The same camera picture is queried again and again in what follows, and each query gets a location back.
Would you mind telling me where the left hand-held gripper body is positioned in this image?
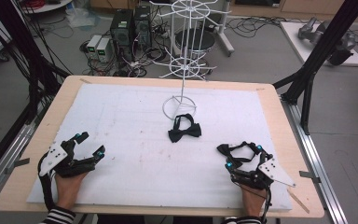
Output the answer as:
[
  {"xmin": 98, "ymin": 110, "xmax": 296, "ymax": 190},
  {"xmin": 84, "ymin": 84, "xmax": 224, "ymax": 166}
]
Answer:
[{"xmin": 38, "ymin": 139, "xmax": 97, "ymax": 179}]

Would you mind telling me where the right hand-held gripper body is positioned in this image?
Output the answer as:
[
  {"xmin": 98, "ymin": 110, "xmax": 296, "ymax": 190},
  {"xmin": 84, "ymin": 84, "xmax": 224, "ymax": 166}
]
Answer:
[{"xmin": 229, "ymin": 158, "xmax": 296, "ymax": 190}]

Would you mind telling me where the white wire display rack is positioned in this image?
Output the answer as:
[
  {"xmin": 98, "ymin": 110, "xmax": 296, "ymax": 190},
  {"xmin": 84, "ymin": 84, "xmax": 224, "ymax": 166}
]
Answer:
[{"xmin": 148, "ymin": 0, "xmax": 232, "ymax": 121}]

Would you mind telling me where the person's left hand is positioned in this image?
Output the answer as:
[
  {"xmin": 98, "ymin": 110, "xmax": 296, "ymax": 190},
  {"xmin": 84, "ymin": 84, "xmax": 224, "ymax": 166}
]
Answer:
[{"xmin": 54, "ymin": 172, "xmax": 88, "ymax": 211}]

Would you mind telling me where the person's right hand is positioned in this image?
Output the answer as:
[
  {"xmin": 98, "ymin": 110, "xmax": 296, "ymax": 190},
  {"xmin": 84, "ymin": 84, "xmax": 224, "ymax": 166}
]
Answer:
[{"xmin": 241, "ymin": 184, "xmax": 268, "ymax": 217}]

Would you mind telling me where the grey metal clip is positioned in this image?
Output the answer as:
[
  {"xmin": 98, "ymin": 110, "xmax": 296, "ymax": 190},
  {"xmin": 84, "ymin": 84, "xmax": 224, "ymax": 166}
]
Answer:
[
  {"xmin": 4, "ymin": 158, "xmax": 31, "ymax": 175},
  {"xmin": 298, "ymin": 170, "xmax": 322, "ymax": 184}
]

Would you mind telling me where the thin wooden stick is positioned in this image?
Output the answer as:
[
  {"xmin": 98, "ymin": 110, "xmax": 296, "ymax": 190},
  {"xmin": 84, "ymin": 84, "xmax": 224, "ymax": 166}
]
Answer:
[{"xmin": 287, "ymin": 189, "xmax": 310, "ymax": 215}]

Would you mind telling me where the white foam mat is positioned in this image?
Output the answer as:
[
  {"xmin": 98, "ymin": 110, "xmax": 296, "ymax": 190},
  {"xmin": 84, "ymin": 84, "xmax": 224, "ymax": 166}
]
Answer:
[{"xmin": 26, "ymin": 83, "xmax": 293, "ymax": 212}]

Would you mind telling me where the person's right white sleeve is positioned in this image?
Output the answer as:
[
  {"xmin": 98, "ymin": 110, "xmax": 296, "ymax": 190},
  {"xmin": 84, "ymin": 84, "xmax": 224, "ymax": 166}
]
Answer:
[{"xmin": 225, "ymin": 216, "xmax": 262, "ymax": 224}]

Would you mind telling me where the person's left striped sleeve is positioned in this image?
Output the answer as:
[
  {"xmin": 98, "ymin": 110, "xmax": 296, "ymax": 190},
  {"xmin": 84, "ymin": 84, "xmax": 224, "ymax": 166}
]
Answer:
[{"xmin": 40, "ymin": 206, "xmax": 76, "ymax": 224}]

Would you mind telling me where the grey power supply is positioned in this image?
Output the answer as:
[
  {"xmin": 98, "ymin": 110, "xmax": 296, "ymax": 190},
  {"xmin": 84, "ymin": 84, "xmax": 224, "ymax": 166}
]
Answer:
[
  {"xmin": 86, "ymin": 35, "xmax": 103, "ymax": 59},
  {"xmin": 96, "ymin": 37, "xmax": 113, "ymax": 63}
]

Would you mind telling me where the large black computer tower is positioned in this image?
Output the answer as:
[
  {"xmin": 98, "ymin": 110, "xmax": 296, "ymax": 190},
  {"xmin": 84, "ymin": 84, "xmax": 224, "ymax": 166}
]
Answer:
[{"xmin": 110, "ymin": 8, "xmax": 135, "ymax": 62}]

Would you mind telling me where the white board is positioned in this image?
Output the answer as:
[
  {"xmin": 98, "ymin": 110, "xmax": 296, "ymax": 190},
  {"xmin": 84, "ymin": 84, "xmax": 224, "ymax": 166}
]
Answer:
[{"xmin": 279, "ymin": 21, "xmax": 358, "ymax": 67}]

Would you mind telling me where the white stand leg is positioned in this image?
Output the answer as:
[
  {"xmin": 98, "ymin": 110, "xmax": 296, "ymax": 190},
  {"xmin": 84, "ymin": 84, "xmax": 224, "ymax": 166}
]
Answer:
[{"xmin": 213, "ymin": 0, "xmax": 236, "ymax": 58}]

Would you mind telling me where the clear plastic bag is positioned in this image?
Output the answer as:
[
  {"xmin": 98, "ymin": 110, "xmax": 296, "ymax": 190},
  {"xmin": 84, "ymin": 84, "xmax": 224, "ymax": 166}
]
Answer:
[{"xmin": 65, "ymin": 7, "xmax": 101, "ymax": 29}]

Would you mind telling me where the black round stool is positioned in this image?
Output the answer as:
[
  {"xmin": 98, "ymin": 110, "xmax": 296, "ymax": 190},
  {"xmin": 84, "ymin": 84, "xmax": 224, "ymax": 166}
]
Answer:
[{"xmin": 174, "ymin": 28, "xmax": 216, "ymax": 54}]

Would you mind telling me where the small black computer tower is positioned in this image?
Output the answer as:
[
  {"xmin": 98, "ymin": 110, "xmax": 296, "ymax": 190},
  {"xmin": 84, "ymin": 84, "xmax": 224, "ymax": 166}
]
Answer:
[{"xmin": 133, "ymin": 5, "xmax": 153, "ymax": 48}]

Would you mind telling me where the grey robot device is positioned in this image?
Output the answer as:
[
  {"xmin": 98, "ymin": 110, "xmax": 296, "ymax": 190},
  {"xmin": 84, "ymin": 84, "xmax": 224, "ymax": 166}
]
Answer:
[{"xmin": 297, "ymin": 17, "xmax": 357, "ymax": 66}]

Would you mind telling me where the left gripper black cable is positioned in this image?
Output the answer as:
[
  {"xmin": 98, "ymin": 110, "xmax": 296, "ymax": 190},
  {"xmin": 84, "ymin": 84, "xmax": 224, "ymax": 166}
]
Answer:
[{"xmin": 36, "ymin": 158, "xmax": 57, "ymax": 212}]

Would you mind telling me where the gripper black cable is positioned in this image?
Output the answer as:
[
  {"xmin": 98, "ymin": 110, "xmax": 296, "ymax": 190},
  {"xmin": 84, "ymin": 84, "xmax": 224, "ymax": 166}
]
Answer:
[
  {"xmin": 36, "ymin": 158, "xmax": 57, "ymax": 212},
  {"xmin": 260, "ymin": 186, "xmax": 273, "ymax": 224}
]

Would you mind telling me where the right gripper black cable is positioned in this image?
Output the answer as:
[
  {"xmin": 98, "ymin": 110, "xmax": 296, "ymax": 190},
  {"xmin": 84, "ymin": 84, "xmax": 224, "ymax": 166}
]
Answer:
[{"xmin": 260, "ymin": 186, "xmax": 273, "ymax": 224}]

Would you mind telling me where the aluminium rail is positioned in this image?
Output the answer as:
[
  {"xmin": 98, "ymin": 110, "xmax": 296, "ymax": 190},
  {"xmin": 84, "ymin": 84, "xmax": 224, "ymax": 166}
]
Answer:
[
  {"xmin": 281, "ymin": 99, "xmax": 349, "ymax": 224},
  {"xmin": 0, "ymin": 122, "xmax": 36, "ymax": 209}
]

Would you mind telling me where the tangle of floor cables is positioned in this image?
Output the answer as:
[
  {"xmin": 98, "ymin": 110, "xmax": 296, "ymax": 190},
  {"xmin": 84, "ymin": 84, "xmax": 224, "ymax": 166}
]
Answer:
[{"xmin": 80, "ymin": 40, "xmax": 169, "ymax": 78}]

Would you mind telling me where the black metal frame post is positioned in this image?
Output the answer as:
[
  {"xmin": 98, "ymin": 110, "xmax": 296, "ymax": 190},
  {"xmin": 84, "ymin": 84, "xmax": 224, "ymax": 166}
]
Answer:
[
  {"xmin": 0, "ymin": 0, "xmax": 73, "ymax": 125},
  {"xmin": 273, "ymin": 0, "xmax": 358, "ymax": 135}
]

